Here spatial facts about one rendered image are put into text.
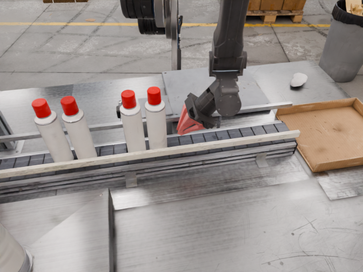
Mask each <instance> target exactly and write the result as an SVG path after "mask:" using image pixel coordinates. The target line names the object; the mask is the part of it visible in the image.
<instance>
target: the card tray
mask: <svg viewBox="0 0 363 272"><path fill-rule="evenodd" d="M275 116H276V117H277V119H278V120H281V121H283V122H284V123H285V124H286V126H287V127H288V129H289V130H290V131H295V130H299V131H300V135H299V137H296V138H295V139H296V142H297V143H298V146H297V149H298V151H299V153H300V154H301V156H302V157H303V158H304V160H305V161H306V163H307V165H308V166H309V168H310V169H311V171H312V172H313V173H315V172H322V171H328V170H333V169H340V168H346V167H353V166H360V165H363V103H362V102H361V101H360V100H359V99H358V98H357V97H355V98H346V99H337V100H329V101H320V102H315V103H306V104H298V105H292V107H287V108H278V109H277V112H276V115H275Z"/></svg>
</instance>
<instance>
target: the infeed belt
mask: <svg viewBox="0 0 363 272"><path fill-rule="evenodd" d="M287 131H290V130H289V129H288V127H287V126H286V124H285V123H276V124H267V125H259V126H251V127H243V128H239V129H238V128H235V129H230V130H222V131H215V132H205V133H197V134H191V136H190V134H189V135H181V136H176V137H168V138H167V147H175V146H182V145H190V144H198V143H203V142H211V141H219V140H227V139H234V138H242V137H250V136H255V135H263V134H271V133H279V132H287ZM294 141H296V139H295V138H289V139H281V140H273V141H266V142H258V143H253V144H246V145H238V146H231V147H223V148H215V149H207V150H203V151H195V152H187V153H180V154H173V155H165V156H160V157H152V158H145V159H137V160H129V161H122V162H114V163H109V164H102V165H94V166H86V167H79V168H71V169H64V170H58V171H51V172H44V173H36V174H28V175H20V176H13V177H8V178H0V183H2V182H9V181H17V180H24V179H32V178H40V177H44V176H52V175H59V174H67V173H74V172H82V171H89V170H94V169H102V168H109V167H117V166H124V165H131V164H139V163H144V162H152V161H159V160H166V159H174V158H182V157H189V156H194V155H201V154H209V153H217V152H224V151H231V150H236V149H244V148H251V147H259V146H266V145H274V144H282V143H286V142H294ZM145 145H146V150H150V147H149V140H145ZM95 149H96V153H97V155H98V157H102V156H107V155H115V154H123V153H128V150H127V145H126V143H122V144H114V146H113V145H106V146H101V147H100V146H98V147H95ZM50 163H55V162H54V160H53V158H52V156H51V154H50V153H46V154H45V153H44V154H36V155H31V156H30V155H27V156H23V157H14V158H6V159H0V170H3V169H11V168H19V167H26V166H34V165H42V164H50Z"/></svg>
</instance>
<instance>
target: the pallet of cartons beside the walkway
mask: <svg viewBox="0 0 363 272"><path fill-rule="evenodd" d="M305 3H306V0H250V1H249V5H248V9H247V16H260V18H261V20H262V21H263V23H264V24H275V19H276V16H286V15H288V16H289V18H290V20H291V21H292V23H301V20H302V17H303V13H304V12H303V8H304V5H305Z"/></svg>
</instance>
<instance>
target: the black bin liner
mask: <svg viewBox="0 0 363 272"><path fill-rule="evenodd" d="M332 16H333V18H334V20H336V21H341V22H343V23H346V24H356V25H358V26H361V27H362V28H363V16H359V15H355V14H352V13H349V12H347V10H346V0H339V1H337V2H336V4H335V6H334V8H333V11H332Z"/></svg>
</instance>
